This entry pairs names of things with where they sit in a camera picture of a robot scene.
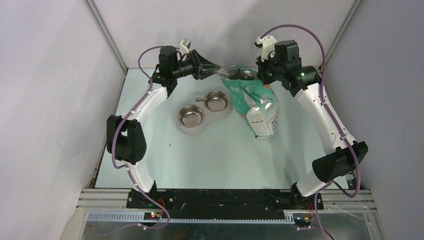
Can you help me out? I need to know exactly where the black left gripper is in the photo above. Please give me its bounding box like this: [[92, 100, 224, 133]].
[[171, 49, 219, 81]]

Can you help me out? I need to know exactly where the teal pet food bag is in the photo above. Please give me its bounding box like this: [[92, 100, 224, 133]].
[[221, 66, 280, 139]]

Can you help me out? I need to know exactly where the clear plastic scoop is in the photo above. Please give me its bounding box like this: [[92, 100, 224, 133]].
[[213, 65, 242, 80]]

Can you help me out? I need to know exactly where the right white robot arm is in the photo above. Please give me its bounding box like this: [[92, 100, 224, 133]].
[[255, 35, 369, 209]]

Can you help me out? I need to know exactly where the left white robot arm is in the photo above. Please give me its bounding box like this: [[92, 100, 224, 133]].
[[106, 45, 221, 208]]

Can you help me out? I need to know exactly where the right steel bowl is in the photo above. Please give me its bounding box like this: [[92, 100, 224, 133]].
[[203, 91, 230, 112]]

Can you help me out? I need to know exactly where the steel bowl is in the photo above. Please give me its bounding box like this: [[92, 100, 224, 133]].
[[177, 104, 205, 128], [203, 91, 230, 112]]

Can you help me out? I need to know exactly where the left steel bowl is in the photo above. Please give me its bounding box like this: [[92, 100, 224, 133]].
[[177, 104, 205, 128]]

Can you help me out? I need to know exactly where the grey double bowl stand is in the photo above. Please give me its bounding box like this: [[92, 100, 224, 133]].
[[176, 90, 233, 136]]

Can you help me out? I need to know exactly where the right controller board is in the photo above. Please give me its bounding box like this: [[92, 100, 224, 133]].
[[293, 216, 314, 230]]

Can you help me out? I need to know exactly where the controller board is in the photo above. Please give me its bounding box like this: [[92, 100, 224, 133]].
[[293, 216, 314, 230], [143, 211, 162, 221]]

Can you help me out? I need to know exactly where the left controller board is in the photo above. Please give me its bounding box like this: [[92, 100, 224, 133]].
[[143, 211, 162, 221]]

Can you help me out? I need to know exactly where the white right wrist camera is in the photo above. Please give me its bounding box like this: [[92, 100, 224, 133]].
[[254, 35, 277, 62]]

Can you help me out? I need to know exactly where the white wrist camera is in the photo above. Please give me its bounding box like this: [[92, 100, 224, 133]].
[[179, 38, 191, 55], [254, 35, 277, 62]]

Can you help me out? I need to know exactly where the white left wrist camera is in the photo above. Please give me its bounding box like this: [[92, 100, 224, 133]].
[[179, 38, 191, 55]]

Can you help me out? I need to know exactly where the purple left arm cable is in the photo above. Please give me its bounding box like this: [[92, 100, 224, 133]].
[[110, 45, 181, 231]]

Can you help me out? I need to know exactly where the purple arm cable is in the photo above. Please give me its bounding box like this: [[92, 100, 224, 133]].
[[259, 24, 362, 240], [110, 45, 181, 231]]

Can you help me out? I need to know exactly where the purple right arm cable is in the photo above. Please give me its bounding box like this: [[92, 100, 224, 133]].
[[259, 24, 362, 240]]

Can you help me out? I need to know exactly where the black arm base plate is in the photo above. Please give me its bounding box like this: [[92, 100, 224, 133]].
[[126, 188, 324, 220]]

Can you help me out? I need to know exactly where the aluminium frame rail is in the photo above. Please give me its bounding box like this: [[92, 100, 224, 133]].
[[77, 188, 377, 224]]

